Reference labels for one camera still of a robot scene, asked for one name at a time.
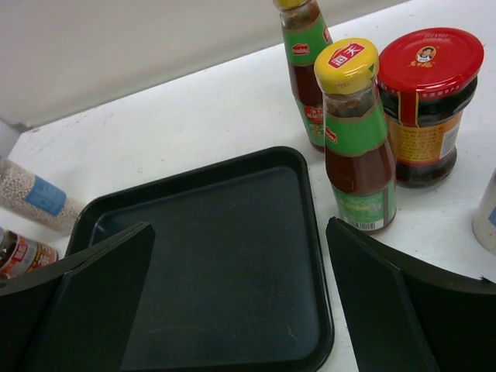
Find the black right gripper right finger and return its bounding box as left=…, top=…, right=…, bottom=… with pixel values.
left=325, top=218, right=495, bottom=371

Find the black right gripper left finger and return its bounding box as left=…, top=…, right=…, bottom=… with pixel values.
left=1, top=222, right=156, bottom=371

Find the small brown spice jar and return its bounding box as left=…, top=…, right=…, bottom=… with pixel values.
left=0, top=229, right=59, bottom=279

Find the white salt shaker silver lid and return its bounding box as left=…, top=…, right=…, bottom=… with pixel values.
left=472, top=172, right=496, bottom=254

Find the white peppercorn shaker blue label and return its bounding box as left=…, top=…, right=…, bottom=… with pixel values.
left=1, top=157, right=84, bottom=235

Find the green-label sauce bottle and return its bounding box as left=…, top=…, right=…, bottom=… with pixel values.
left=274, top=0, right=332, bottom=152
left=314, top=38, right=397, bottom=234

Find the black plastic tray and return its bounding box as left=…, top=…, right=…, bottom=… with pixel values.
left=67, top=146, right=334, bottom=371

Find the red-lid chili sauce jar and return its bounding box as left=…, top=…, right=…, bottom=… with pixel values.
left=378, top=27, right=484, bottom=188

